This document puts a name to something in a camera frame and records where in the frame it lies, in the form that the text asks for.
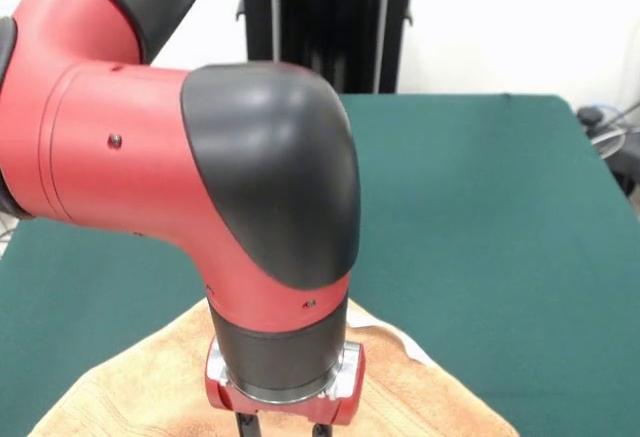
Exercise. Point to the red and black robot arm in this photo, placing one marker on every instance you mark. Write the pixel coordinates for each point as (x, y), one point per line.
(150, 157)

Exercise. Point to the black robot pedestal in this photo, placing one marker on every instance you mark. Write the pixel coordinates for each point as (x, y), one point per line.
(340, 27)

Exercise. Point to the tan terry towel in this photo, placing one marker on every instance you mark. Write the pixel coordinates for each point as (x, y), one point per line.
(150, 387)

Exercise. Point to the dark green table cloth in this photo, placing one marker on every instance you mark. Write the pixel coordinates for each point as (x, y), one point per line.
(475, 207)

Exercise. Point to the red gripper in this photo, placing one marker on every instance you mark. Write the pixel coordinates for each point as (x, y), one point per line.
(300, 412)

